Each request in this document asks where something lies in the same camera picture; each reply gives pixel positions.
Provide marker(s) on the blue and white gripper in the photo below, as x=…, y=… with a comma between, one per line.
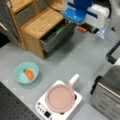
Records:
x=77, y=10

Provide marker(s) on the pink pan with white handle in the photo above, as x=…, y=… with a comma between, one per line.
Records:
x=60, y=98

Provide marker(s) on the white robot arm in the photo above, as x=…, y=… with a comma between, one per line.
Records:
x=97, y=16

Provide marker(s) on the small orange object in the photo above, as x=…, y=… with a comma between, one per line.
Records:
x=82, y=29

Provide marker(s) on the open grey drawer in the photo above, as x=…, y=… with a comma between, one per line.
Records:
x=50, y=40

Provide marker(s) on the wooden shelf cabinet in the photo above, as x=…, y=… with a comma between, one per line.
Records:
x=33, y=20

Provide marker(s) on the orange carrot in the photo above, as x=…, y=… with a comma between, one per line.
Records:
x=29, y=74

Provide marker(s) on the teal bowl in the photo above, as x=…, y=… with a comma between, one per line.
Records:
x=19, y=72

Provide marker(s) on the silver toaster oven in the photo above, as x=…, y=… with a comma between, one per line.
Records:
x=106, y=93

